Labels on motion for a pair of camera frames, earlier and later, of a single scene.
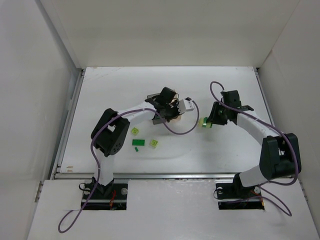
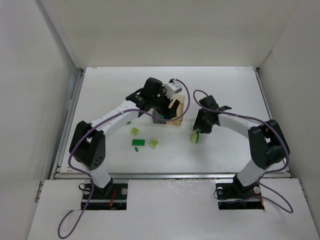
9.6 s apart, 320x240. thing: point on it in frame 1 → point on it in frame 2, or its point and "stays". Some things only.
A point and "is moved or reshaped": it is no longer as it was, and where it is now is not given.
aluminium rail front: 148,175 stays
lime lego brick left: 135,130 stays
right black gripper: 215,115 → 203,124
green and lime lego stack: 202,122 is moved or reshaped
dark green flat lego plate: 138,142 stays
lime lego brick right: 154,143 stays
